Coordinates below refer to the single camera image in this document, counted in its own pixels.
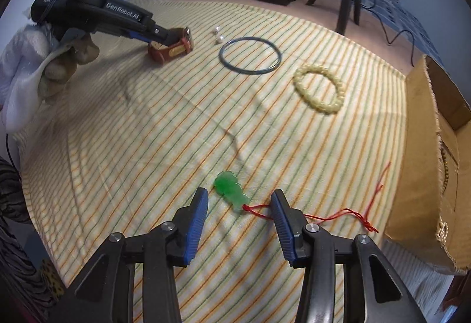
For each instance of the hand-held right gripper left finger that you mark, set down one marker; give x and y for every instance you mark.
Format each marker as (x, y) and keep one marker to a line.
(197, 223)

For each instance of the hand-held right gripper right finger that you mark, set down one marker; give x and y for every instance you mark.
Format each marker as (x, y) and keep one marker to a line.
(282, 225)

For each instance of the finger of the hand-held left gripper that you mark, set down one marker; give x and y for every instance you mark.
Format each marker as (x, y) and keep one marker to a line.
(163, 34)

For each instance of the cardboard box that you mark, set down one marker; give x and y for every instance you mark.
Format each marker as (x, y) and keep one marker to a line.
(415, 161)

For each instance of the person's left hand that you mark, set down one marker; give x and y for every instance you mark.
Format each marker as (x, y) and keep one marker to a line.
(64, 67)

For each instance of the dark blue bangle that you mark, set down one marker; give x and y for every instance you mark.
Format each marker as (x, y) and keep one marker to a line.
(220, 55)

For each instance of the yellow striped cloth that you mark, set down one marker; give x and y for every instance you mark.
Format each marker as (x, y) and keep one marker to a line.
(147, 124)

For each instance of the leopard print item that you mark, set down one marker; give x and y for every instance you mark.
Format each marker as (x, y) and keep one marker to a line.
(50, 279)

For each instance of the zebra patterned cloth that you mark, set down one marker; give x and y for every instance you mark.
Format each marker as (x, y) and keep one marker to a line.
(14, 253)

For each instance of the blue checked bedding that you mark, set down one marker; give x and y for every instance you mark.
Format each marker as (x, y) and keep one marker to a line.
(401, 19)

